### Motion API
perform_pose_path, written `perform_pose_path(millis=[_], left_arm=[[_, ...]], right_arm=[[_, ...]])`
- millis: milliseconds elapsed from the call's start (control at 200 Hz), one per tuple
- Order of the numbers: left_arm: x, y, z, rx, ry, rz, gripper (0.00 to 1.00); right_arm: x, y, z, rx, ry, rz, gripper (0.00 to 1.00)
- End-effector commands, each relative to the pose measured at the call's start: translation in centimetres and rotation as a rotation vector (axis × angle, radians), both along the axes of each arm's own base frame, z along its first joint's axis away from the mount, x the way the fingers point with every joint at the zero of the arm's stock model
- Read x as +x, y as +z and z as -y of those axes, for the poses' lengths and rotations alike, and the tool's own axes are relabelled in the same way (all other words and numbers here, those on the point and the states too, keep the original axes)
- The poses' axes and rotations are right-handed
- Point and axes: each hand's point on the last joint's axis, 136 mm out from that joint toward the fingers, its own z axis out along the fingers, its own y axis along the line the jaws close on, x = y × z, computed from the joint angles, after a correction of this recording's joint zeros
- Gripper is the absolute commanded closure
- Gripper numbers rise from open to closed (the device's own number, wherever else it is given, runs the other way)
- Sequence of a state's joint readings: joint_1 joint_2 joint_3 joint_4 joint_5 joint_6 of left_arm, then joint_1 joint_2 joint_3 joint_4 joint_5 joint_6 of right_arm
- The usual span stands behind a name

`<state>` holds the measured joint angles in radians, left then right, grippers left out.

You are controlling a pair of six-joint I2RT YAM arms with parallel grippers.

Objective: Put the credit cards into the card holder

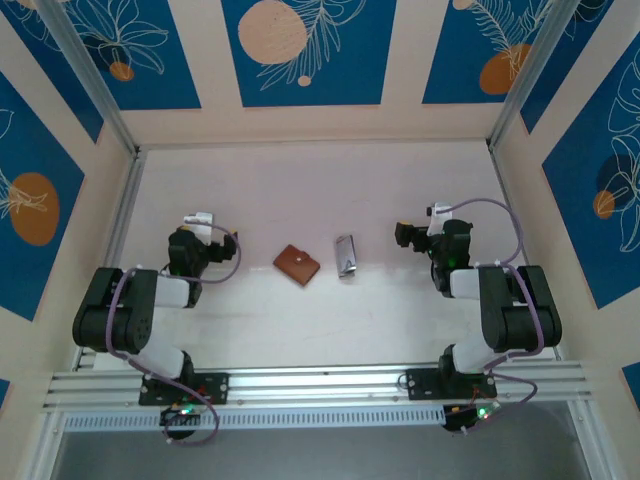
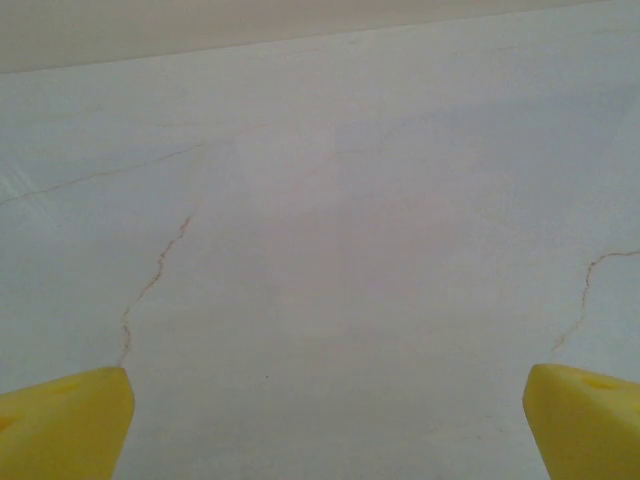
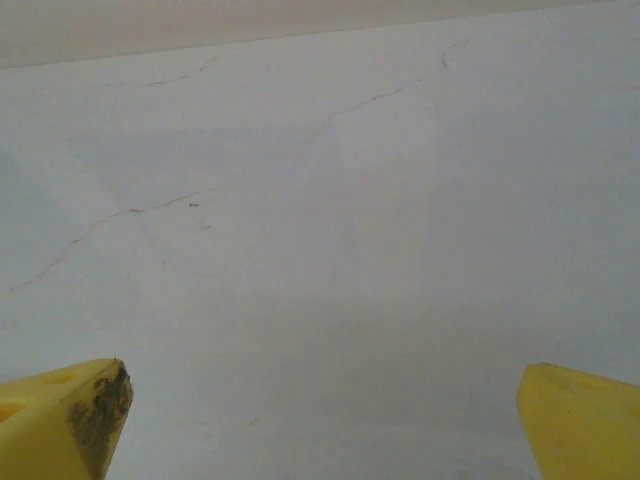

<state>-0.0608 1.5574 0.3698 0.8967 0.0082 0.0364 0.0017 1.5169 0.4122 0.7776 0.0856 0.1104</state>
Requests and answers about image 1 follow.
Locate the silver credit card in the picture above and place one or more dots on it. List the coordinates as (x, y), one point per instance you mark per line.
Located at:
(346, 255)

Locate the aluminium mounting rail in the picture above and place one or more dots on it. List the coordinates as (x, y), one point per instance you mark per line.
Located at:
(320, 387)

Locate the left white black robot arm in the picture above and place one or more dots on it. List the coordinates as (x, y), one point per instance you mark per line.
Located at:
(170, 292)

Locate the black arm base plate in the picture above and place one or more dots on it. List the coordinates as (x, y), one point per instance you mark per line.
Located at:
(420, 385)
(220, 387)

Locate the grey metal panel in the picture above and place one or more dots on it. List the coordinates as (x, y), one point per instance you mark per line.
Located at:
(320, 455)

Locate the controller board with LED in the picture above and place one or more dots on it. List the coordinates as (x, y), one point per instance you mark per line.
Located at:
(175, 416)
(457, 420)

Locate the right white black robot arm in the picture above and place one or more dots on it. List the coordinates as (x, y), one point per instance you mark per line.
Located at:
(465, 282)

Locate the brown leather card holder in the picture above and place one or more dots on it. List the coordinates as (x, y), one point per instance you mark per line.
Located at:
(297, 265)

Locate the aluminium frame post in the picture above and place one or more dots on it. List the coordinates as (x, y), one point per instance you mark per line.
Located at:
(92, 75)
(531, 75)

